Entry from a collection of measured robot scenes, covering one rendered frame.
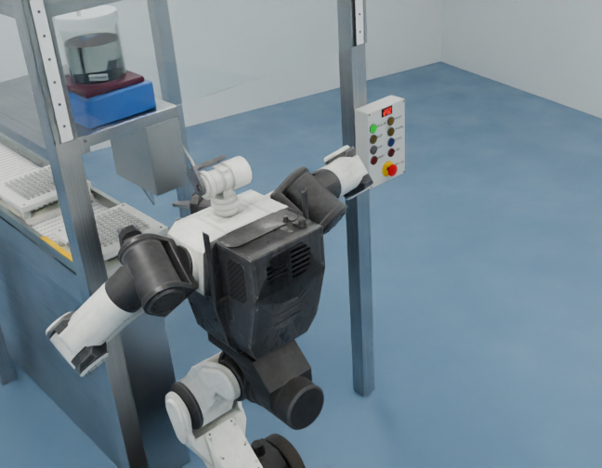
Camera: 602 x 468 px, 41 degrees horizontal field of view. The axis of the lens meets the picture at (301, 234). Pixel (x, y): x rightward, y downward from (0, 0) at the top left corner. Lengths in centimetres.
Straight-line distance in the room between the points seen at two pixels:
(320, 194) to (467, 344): 166
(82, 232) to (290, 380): 64
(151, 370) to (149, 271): 104
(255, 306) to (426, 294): 211
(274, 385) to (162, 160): 71
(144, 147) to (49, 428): 141
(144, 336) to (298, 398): 85
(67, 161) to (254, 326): 62
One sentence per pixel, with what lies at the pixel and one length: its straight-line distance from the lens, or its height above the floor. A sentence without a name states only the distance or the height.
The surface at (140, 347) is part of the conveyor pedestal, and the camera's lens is 257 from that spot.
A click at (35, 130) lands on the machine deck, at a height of 133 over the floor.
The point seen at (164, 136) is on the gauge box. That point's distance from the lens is 218.
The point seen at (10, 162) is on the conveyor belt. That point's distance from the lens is 321.
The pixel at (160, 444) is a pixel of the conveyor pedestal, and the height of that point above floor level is 15.
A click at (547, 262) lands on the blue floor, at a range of 399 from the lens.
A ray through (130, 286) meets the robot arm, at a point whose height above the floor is 118.
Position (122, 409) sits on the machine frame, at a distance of 237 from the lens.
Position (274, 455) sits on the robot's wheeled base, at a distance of 263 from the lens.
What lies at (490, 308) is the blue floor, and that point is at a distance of 362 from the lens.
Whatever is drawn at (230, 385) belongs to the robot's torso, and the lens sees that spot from 193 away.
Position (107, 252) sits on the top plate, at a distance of 228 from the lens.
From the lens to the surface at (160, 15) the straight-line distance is 203.
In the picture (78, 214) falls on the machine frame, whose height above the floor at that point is 116.
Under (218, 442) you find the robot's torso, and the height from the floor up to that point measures 47.
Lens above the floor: 204
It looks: 29 degrees down
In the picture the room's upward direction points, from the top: 4 degrees counter-clockwise
